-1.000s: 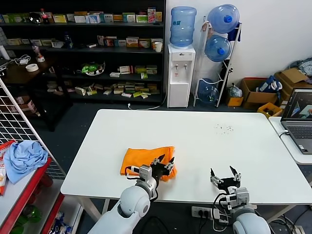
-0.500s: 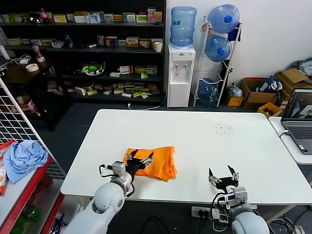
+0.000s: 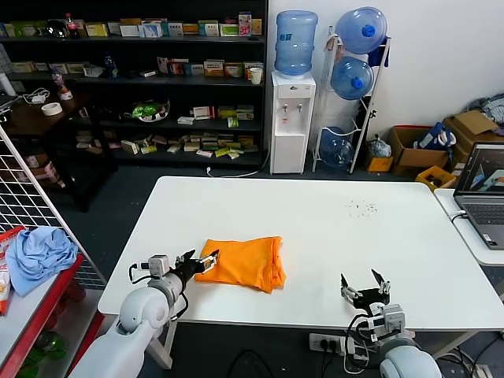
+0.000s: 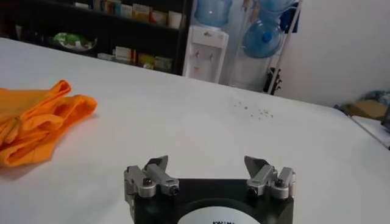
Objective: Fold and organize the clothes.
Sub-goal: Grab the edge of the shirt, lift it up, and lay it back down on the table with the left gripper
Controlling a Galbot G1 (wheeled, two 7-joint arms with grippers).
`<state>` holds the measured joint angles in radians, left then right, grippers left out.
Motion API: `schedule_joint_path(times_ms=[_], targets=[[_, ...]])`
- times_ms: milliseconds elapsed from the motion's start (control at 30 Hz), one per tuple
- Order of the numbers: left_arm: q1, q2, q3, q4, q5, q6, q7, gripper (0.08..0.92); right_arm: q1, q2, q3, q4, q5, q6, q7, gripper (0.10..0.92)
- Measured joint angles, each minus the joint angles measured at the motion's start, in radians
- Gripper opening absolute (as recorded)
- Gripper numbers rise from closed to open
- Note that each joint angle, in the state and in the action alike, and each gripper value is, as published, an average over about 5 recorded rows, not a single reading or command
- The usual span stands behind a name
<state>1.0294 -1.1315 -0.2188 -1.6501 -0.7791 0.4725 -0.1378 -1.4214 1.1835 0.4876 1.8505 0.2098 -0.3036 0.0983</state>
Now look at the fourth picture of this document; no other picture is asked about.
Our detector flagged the dark blue cloth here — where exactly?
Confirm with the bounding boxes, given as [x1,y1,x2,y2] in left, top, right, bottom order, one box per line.
[279,5,301,34]

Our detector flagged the orange t-shirt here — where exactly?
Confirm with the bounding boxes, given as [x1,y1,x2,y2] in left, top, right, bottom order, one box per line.
[0,79,98,167]

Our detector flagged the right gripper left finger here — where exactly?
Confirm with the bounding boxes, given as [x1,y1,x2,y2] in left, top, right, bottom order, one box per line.
[124,155,180,200]

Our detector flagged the tan open cardboard box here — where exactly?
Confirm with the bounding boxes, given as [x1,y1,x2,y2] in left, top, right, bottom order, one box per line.
[341,99,389,121]

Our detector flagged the white jug rack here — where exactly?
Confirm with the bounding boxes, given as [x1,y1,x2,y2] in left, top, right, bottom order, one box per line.
[228,0,303,96]

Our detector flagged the pile of clothes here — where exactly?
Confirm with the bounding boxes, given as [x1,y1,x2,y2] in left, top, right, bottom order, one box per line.
[359,89,390,106]

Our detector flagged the beige cloth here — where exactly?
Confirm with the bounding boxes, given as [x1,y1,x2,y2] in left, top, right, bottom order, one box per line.
[243,0,260,24]

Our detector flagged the blue water jug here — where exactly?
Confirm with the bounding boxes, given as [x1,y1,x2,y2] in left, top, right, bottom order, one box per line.
[258,0,298,13]
[243,18,285,60]
[194,0,233,29]

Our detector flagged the white water dispenser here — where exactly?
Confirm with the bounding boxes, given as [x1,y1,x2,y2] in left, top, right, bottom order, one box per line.
[182,24,230,84]

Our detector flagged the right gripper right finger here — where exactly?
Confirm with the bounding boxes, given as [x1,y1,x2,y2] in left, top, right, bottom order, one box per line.
[244,155,297,200]

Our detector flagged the white paper cup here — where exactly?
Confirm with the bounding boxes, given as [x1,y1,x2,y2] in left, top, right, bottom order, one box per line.
[168,11,183,29]

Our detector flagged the black shelving unit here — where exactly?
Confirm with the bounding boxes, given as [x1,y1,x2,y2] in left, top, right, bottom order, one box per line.
[0,0,194,75]

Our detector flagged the green white bowl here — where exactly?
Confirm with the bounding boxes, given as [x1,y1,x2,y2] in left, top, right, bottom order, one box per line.
[53,32,98,52]

